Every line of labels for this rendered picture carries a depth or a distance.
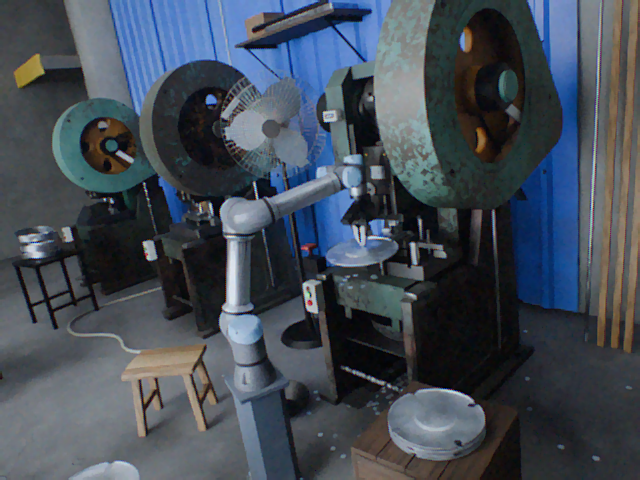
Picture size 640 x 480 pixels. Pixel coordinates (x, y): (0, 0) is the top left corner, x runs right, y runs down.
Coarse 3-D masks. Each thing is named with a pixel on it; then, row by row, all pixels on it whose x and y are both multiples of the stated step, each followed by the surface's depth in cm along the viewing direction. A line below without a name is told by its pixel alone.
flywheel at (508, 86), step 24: (480, 24) 163; (504, 24) 169; (480, 48) 164; (504, 48) 176; (456, 72) 155; (480, 72) 155; (504, 72) 152; (456, 96) 157; (480, 96) 155; (504, 96) 153; (504, 120) 181; (480, 144) 175; (504, 144) 181
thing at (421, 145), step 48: (432, 0) 132; (480, 0) 148; (384, 48) 141; (432, 48) 133; (528, 48) 173; (384, 96) 142; (432, 96) 135; (528, 96) 177; (384, 144) 149; (432, 144) 137; (528, 144) 181; (432, 192) 155; (480, 192) 159
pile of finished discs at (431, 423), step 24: (408, 408) 151; (432, 408) 149; (456, 408) 148; (480, 408) 145; (408, 432) 140; (432, 432) 139; (456, 432) 137; (480, 432) 135; (432, 456) 133; (456, 456) 132
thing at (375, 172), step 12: (372, 156) 194; (384, 156) 189; (372, 168) 196; (384, 168) 191; (372, 180) 198; (384, 180) 193; (372, 192) 198; (384, 192) 195; (396, 192) 192; (408, 192) 197; (372, 204) 197; (384, 204) 192; (396, 204) 193; (408, 204) 198
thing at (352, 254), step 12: (348, 240) 202; (372, 240) 198; (384, 240) 196; (336, 252) 192; (348, 252) 188; (360, 252) 186; (372, 252) 184; (384, 252) 184; (348, 264) 178; (360, 264) 176
